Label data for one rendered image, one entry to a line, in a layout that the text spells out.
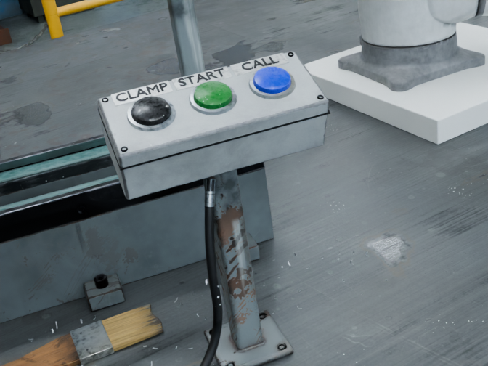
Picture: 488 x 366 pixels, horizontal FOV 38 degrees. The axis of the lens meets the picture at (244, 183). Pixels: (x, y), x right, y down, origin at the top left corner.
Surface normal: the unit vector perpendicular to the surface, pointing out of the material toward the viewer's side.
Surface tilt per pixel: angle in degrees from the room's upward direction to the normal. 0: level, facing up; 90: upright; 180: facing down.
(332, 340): 0
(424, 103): 1
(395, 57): 84
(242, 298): 90
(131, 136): 21
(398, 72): 15
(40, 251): 90
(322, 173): 0
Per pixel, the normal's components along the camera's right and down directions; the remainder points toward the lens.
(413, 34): -0.05, 0.57
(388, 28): -0.50, 0.56
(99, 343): -0.13, -0.87
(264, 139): 0.36, 0.69
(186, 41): 0.33, 0.40
